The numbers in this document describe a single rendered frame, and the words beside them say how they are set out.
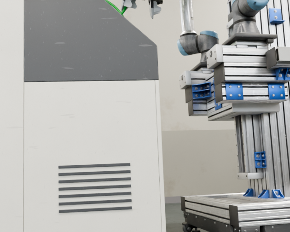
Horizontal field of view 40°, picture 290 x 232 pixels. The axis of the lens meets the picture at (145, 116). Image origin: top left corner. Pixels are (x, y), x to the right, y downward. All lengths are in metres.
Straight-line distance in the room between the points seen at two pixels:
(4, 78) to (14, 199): 0.50
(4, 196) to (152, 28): 3.92
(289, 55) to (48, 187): 1.25
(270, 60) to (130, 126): 0.77
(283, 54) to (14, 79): 1.23
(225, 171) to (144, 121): 3.59
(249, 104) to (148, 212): 0.81
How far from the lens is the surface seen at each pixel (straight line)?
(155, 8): 2.22
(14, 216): 1.72
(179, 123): 5.08
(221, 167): 5.21
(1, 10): 1.88
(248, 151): 2.22
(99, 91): 1.72
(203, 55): 2.54
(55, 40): 1.79
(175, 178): 5.01
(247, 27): 2.09
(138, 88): 1.73
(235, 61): 2.00
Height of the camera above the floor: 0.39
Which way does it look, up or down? 8 degrees up
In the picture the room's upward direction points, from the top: 2 degrees counter-clockwise
